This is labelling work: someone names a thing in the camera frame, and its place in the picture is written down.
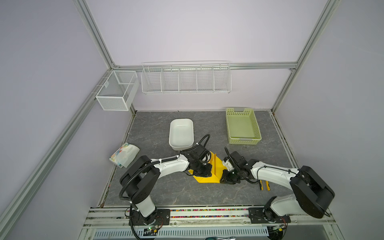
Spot yellow paper napkin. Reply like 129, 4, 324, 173
194, 152, 227, 184

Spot white oval plastic tub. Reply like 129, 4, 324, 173
169, 119, 194, 151

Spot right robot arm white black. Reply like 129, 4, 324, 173
220, 149, 335, 223

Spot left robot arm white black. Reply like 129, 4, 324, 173
119, 134, 213, 219

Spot yellow black pliers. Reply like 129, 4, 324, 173
259, 180, 271, 191

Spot green perforated plastic basket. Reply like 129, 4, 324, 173
226, 107, 262, 145

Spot white mesh box basket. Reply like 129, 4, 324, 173
96, 70, 140, 112

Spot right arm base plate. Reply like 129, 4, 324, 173
248, 207, 291, 224

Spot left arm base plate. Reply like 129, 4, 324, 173
131, 209, 171, 226

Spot white wire wall rack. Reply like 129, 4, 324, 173
141, 61, 232, 94

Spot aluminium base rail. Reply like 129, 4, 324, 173
80, 204, 337, 229

